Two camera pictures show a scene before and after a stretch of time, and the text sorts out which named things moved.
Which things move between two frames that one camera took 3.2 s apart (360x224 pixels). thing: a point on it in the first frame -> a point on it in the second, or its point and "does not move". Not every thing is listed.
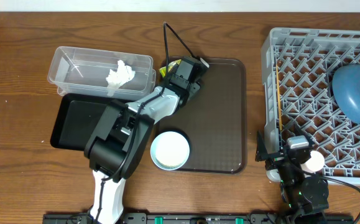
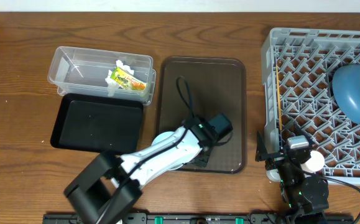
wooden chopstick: x=278 y=99 does not move
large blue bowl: x=355 y=93 does not move
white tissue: x=124 y=73 does not move
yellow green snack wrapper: x=171 y=67 -> x=127 y=80
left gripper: x=194 y=89 -> x=204 y=163
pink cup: x=315 y=163 does not move
